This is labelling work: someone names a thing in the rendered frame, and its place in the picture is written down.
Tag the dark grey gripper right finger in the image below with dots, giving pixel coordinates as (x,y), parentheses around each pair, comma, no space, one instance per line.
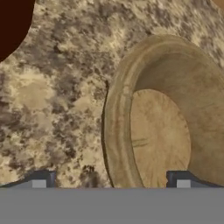
(180,177)

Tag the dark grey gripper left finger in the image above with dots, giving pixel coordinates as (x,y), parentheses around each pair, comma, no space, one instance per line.
(43,177)

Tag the dark brown round bowl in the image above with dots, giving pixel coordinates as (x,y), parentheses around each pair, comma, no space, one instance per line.
(13,23)

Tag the tan wooden bowl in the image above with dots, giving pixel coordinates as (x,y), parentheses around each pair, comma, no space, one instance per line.
(163,116)

